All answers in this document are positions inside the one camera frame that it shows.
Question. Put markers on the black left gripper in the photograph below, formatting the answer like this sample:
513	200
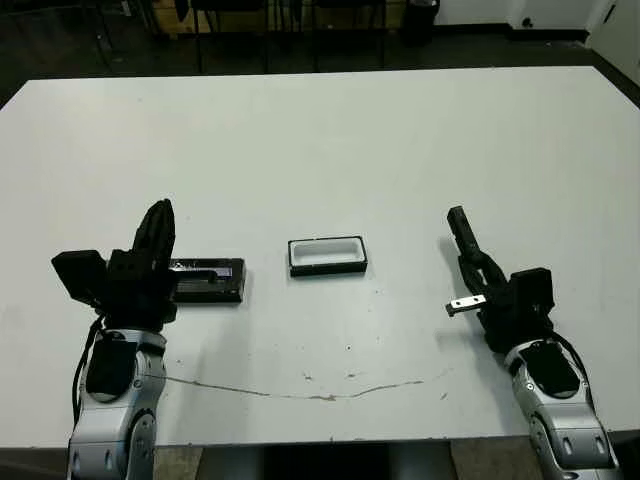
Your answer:
140	300

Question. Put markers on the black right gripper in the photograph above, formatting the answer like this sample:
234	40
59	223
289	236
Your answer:
510	330

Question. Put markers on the black box lid with label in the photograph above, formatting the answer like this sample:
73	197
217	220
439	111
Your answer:
225	290

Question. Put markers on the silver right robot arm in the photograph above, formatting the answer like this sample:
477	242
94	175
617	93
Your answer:
565	415

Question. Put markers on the black box base white inlay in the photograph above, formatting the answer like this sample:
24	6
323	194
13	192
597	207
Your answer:
327	270

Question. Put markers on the grey black robot lower body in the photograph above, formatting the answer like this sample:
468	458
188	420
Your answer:
325	462

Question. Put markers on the small black round fitting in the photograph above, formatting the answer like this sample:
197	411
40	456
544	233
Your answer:
526	21

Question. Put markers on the dark waste bin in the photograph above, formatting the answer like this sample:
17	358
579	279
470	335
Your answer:
422	22

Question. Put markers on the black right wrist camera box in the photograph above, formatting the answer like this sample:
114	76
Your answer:
532	290

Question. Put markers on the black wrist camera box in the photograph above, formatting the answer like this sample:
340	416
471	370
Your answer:
532	290
80	275

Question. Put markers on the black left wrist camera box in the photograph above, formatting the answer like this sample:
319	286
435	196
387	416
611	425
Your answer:
80	275

